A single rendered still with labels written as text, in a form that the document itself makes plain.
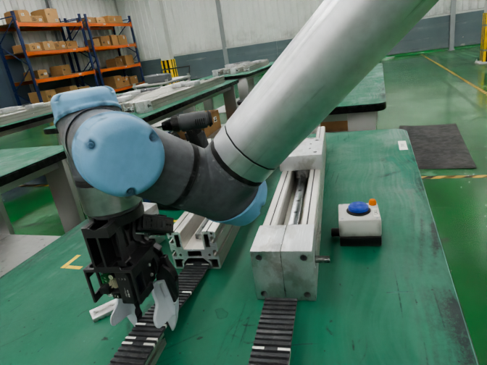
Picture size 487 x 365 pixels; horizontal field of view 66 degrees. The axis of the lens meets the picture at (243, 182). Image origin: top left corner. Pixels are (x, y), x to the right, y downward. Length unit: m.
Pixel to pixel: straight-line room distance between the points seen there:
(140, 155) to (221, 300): 0.39
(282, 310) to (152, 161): 0.33
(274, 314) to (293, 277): 0.08
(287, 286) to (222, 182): 0.29
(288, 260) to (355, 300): 0.13
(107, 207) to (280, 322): 0.28
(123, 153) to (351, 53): 0.21
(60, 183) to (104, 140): 2.13
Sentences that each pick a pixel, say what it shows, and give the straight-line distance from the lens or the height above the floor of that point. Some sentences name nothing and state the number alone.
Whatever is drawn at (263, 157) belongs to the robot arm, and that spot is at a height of 1.08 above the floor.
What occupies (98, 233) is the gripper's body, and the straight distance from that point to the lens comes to 0.49.
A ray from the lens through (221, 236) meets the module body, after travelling 0.76.
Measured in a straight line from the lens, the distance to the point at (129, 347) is 0.59.
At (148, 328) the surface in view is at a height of 0.81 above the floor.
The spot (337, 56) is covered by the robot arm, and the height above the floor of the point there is 1.17.
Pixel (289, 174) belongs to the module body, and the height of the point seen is 0.86.
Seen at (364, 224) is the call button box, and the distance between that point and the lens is 0.77.
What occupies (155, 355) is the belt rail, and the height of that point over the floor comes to 0.79.
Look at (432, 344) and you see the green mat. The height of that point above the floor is 0.78.
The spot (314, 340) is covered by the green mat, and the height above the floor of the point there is 0.78.
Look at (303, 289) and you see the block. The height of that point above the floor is 0.80.
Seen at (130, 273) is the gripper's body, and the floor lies 0.94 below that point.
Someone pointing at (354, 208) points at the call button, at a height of 0.85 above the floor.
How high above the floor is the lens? 1.19
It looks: 20 degrees down
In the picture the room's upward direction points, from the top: 9 degrees counter-clockwise
